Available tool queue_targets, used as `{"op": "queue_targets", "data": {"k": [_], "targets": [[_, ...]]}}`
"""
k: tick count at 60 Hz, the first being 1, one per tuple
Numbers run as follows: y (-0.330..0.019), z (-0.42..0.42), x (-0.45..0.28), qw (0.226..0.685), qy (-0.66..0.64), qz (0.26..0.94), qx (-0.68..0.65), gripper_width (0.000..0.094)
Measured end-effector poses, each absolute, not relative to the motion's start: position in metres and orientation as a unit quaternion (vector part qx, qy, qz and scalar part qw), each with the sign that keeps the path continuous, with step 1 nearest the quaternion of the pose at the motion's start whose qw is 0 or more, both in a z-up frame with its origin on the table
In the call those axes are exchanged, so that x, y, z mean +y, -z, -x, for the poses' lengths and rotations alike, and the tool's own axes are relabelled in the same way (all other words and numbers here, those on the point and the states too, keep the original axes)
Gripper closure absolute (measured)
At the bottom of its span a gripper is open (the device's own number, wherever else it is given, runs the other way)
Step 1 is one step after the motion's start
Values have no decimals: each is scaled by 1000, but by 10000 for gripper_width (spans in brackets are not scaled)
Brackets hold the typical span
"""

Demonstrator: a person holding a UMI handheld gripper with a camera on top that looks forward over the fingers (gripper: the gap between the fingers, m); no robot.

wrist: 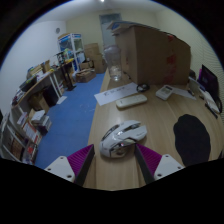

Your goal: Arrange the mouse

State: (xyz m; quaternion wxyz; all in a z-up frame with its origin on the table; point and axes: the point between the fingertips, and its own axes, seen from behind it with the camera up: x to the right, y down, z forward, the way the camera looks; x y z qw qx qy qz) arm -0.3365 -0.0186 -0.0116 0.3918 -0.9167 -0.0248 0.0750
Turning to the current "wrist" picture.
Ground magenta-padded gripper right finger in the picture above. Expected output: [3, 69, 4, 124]
[133, 143, 186, 185]

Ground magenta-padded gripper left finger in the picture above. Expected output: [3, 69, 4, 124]
[44, 143, 96, 188]

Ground white and black computer mouse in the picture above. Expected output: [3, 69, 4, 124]
[99, 119, 148, 159]

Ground black mouse pad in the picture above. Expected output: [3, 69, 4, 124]
[172, 113, 212, 168]

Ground long white remote control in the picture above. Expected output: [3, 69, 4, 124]
[115, 93, 148, 110]

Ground cluttered shelf unit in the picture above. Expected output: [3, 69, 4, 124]
[0, 109, 53, 166]

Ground white paper sheet with writing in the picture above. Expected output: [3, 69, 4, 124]
[93, 82, 139, 107]

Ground long black bar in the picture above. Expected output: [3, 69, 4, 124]
[204, 103, 219, 120]

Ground white open notebook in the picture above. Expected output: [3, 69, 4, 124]
[199, 89, 221, 115]

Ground dark computer monitor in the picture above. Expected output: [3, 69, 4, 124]
[198, 64, 220, 101]

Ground stack of cardboard boxes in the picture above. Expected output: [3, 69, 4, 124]
[75, 42, 108, 84]

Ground clear plastic water jug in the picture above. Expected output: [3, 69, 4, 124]
[103, 44, 124, 82]

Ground large brown cardboard box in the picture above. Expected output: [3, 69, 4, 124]
[106, 20, 192, 86]

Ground glass-front display cabinet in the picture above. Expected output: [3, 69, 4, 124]
[57, 32, 86, 73]

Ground grey door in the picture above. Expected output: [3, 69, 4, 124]
[99, 13, 123, 48]

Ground coiled black cable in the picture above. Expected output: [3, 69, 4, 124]
[136, 82, 151, 93]

